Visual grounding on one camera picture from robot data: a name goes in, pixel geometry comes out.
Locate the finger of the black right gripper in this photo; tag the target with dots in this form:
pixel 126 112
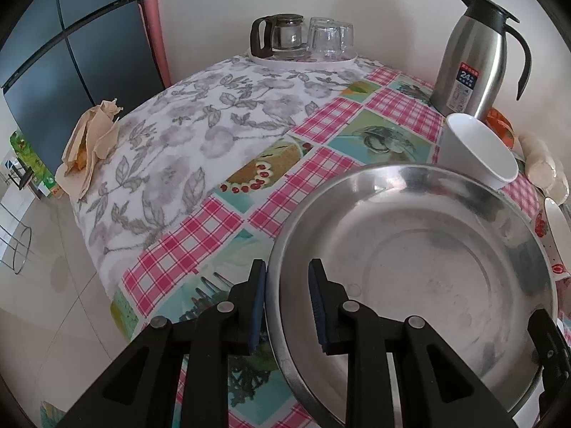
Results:
pixel 553 355

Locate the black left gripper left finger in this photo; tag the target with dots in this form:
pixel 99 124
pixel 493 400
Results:
pixel 246 317

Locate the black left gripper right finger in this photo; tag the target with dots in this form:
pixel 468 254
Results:
pixel 331 320

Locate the red rimmed strawberry bowl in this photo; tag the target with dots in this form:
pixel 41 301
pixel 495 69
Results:
pixel 551 226

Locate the large steel plate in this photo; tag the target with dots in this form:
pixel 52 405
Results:
pixel 410 239

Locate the grey floral cloth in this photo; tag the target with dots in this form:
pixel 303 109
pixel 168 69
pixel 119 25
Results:
pixel 176 147

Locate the bag of steamed buns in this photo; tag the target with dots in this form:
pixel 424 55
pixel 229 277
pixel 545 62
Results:
pixel 543 169

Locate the checkered picture tablecloth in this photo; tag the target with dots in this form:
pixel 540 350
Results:
pixel 376 121

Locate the small white square bowl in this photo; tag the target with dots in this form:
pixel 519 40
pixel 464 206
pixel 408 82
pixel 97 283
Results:
pixel 469 147

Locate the crumpled beige paper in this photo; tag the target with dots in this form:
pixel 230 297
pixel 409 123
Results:
pixel 91 141

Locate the orange snack packet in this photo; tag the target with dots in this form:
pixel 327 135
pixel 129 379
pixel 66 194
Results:
pixel 499 124

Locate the green cardboard box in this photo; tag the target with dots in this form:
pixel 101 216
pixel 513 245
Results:
pixel 42 178

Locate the white round tray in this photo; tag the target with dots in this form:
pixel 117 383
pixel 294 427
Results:
pixel 307 61

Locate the steel thermos jug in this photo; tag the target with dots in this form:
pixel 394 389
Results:
pixel 474 62

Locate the clear drinking glass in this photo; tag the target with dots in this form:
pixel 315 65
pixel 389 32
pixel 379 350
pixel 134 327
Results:
pixel 330 39

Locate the dark blue cabinet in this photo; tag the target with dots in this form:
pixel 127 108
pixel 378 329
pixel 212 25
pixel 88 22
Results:
pixel 66 56

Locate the pink rolled mat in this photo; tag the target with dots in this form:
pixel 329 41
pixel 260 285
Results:
pixel 150 12

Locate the wire stool frame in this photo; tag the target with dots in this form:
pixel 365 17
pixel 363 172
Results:
pixel 16 240

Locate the glass coffee pot black handle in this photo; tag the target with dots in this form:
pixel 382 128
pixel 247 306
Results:
pixel 282 36

